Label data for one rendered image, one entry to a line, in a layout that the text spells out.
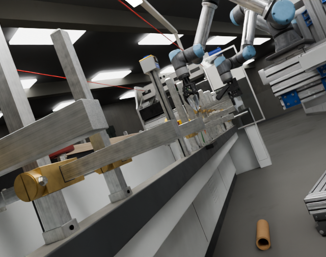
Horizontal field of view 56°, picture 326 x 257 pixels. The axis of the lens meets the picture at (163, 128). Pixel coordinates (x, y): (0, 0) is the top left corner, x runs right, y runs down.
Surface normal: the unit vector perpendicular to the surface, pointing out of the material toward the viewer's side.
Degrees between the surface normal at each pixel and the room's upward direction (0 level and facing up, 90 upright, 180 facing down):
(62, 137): 90
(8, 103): 90
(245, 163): 90
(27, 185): 90
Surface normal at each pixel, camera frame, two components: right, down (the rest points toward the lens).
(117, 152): -0.29, 0.06
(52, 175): 0.88, -0.37
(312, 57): -0.63, 0.21
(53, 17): 0.68, -0.31
